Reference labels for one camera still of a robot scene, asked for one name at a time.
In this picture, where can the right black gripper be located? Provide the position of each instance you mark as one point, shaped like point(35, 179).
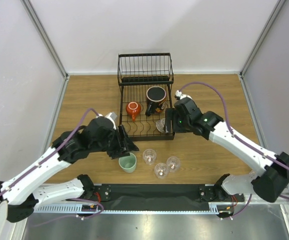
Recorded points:
point(174, 119)

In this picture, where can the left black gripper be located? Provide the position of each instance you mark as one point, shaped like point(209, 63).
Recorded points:
point(129, 146)

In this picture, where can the short clear glass tumbler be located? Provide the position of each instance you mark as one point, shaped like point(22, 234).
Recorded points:
point(160, 125)

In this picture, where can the black skull pattern mug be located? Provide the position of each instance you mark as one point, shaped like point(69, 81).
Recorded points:
point(155, 100)

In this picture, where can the small orange black cup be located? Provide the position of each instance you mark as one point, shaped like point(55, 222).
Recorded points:
point(133, 110)

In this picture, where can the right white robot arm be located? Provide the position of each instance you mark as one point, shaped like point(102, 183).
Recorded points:
point(270, 171)

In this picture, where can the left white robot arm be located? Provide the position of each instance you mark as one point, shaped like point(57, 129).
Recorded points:
point(25, 192)

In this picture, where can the pale green cup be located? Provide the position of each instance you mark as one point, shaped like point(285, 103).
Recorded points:
point(128, 163)

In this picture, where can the clear stemless glass back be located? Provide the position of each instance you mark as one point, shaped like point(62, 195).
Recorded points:
point(149, 156)

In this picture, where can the clear stemless glass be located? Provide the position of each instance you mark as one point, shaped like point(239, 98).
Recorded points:
point(149, 156)
point(173, 164)
point(161, 170)

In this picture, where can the clear stemless glass front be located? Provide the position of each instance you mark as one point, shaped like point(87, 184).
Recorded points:
point(161, 170)

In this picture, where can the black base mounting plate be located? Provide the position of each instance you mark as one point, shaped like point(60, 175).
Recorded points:
point(159, 193)

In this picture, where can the clear stemless glass right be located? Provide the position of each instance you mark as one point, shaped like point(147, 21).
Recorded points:
point(173, 164)

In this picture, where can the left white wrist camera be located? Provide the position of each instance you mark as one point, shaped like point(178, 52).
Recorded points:
point(112, 116)

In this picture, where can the black wire dish rack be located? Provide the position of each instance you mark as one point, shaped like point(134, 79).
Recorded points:
point(136, 73)

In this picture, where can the grey slotted cable duct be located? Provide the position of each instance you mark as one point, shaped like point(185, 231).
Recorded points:
point(128, 208)

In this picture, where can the right aluminium frame post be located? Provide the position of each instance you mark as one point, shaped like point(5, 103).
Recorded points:
point(263, 34)

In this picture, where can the aluminium frame post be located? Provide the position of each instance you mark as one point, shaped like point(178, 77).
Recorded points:
point(29, 8)
point(263, 34)

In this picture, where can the left aluminium frame post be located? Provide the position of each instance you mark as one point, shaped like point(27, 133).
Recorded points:
point(29, 8)

